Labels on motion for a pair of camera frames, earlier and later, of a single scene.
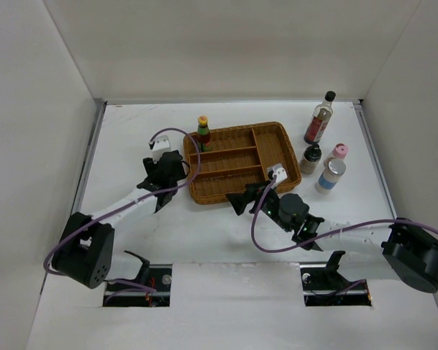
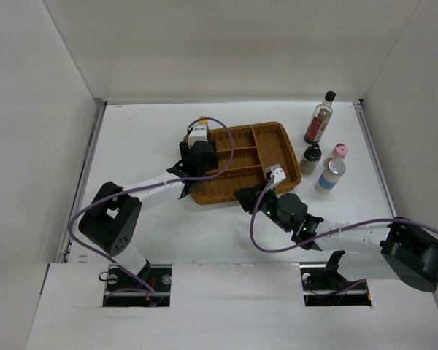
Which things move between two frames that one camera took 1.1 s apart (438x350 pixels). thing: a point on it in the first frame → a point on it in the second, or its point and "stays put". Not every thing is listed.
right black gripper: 240,200 stays put
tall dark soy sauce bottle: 320,119 stays put
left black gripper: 151,165 → 212,163
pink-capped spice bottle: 339,152 stays put
